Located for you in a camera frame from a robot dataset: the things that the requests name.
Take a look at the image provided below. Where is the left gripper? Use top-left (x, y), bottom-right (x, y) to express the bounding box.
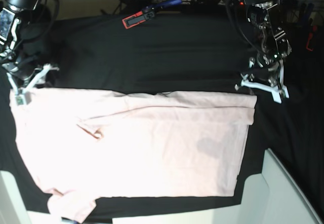
top-left (234, 57), bottom-right (289, 103)

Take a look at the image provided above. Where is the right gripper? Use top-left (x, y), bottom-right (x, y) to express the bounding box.
top-left (6, 63), bottom-right (60, 106)

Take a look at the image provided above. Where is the pink T-shirt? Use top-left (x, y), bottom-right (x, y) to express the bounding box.
top-left (10, 88), bottom-right (257, 222)

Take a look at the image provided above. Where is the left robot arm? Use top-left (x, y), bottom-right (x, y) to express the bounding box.
top-left (225, 0), bottom-right (292, 103)

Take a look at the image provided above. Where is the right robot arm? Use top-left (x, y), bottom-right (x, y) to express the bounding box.
top-left (1, 0), bottom-right (60, 105)

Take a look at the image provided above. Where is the red clamp at right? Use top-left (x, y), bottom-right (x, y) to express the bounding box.
top-left (305, 25), bottom-right (318, 52)

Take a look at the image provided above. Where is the black table cloth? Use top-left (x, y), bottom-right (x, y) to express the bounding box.
top-left (0, 2), bottom-right (324, 222)

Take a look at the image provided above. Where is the black power strip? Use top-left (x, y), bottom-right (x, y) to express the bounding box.
top-left (190, 0), bottom-right (226, 5)

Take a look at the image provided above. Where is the white cabinet left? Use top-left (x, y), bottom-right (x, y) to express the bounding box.
top-left (1, 171), bottom-right (63, 224)

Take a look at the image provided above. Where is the red black blue clamp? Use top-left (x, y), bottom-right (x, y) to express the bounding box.
top-left (122, 0), bottom-right (182, 29)

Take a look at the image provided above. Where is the red blue front clamp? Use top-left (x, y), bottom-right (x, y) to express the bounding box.
top-left (61, 218), bottom-right (78, 224)

